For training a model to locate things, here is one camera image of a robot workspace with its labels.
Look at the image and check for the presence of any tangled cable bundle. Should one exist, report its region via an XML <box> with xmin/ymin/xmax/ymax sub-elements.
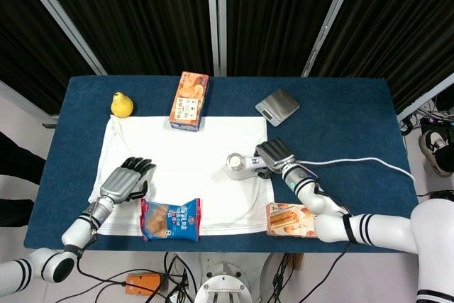
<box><xmin>399</xmin><ymin>99</ymin><xmax>454</xmax><ymax>137</ymax></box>

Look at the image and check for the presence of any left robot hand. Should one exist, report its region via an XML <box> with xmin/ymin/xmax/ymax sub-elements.
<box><xmin>100</xmin><ymin>156</ymin><xmax>157</xmax><ymax>204</ymax></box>

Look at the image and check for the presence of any orange box with cable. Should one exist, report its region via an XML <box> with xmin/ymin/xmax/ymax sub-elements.
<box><xmin>124</xmin><ymin>272</ymin><xmax>162</xmax><ymax>297</ymax></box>

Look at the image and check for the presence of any grey double upright frame post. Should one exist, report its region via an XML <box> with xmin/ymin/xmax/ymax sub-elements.
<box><xmin>205</xmin><ymin>0</ymin><xmax>228</xmax><ymax>77</ymax></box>

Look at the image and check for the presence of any orange egg roll box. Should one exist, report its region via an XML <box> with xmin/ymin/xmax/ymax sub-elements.
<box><xmin>265</xmin><ymin>202</ymin><xmax>319</xmax><ymax>238</ymax></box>

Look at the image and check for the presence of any black white sneaker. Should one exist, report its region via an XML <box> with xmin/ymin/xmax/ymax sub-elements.
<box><xmin>418</xmin><ymin>129</ymin><xmax>454</xmax><ymax>178</ymax></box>

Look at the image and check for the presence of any grey frame rail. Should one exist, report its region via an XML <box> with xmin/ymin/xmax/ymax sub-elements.
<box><xmin>0</xmin><ymin>79</ymin><xmax>60</xmax><ymax>128</ymax></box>
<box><xmin>396</xmin><ymin>72</ymin><xmax>454</xmax><ymax>122</ymax></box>

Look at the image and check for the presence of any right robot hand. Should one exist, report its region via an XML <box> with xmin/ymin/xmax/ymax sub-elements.
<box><xmin>255</xmin><ymin>138</ymin><xmax>297</xmax><ymax>180</ymax></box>

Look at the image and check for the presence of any yellow pear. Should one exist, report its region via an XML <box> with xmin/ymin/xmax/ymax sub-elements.
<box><xmin>110</xmin><ymin>92</ymin><xmax>135</xmax><ymax>119</ymax></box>

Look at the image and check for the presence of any black bulky object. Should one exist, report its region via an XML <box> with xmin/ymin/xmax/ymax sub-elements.
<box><xmin>0</xmin><ymin>131</ymin><xmax>47</xmax><ymax>228</ymax></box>

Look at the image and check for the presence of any silver digital kitchen scale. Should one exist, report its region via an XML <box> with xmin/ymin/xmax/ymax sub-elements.
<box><xmin>255</xmin><ymin>87</ymin><xmax>301</xmax><ymax>127</ymax></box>

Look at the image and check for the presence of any grey slanted frame post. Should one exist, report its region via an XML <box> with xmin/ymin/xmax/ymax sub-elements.
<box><xmin>11</xmin><ymin>0</ymin><xmax>108</xmax><ymax>76</ymax></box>
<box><xmin>301</xmin><ymin>0</ymin><xmax>363</xmax><ymax>78</ymax></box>

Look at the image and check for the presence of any black curtain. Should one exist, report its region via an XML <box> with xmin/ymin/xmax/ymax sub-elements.
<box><xmin>0</xmin><ymin>0</ymin><xmax>454</xmax><ymax>116</ymax></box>

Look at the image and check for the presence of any thin white cable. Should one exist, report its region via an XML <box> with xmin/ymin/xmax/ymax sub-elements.
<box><xmin>296</xmin><ymin>156</ymin><xmax>416</xmax><ymax>183</ymax></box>

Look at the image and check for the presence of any white cloth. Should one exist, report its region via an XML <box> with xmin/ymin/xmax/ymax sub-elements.
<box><xmin>87</xmin><ymin>114</ymin><xmax>276</xmax><ymax>237</ymax></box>

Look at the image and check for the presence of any black cable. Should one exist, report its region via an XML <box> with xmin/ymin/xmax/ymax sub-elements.
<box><xmin>297</xmin><ymin>241</ymin><xmax>353</xmax><ymax>303</ymax></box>
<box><xmin>52</xmin><ymin>256</ymin><xmax>167</xmax><ymax>303</ymax></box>

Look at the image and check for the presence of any blue red snack bag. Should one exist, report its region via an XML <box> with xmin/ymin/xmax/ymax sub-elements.
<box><xmin>140</xmin><ymin>197</ymin><xmax>201</xmax><ymax>243</ymax></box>

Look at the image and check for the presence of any blue orange cookie box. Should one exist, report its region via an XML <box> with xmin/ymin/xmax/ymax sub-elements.
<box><xmin>168</xmin><ymin>70</ymin><xmax>210</xmax><ymax>133</ymax></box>

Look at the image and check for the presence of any blue table cloth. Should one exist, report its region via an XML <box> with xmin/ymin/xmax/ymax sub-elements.
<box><xmin>23</xmin><ymin>75</ymin><xmax>419</xmax><ymax>254</ymax></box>

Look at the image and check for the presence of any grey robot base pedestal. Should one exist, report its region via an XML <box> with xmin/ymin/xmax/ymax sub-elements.
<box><xmin>177</xmin><ymin>252</ymin><xmax>274</xmax><ymax>303</ymax></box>

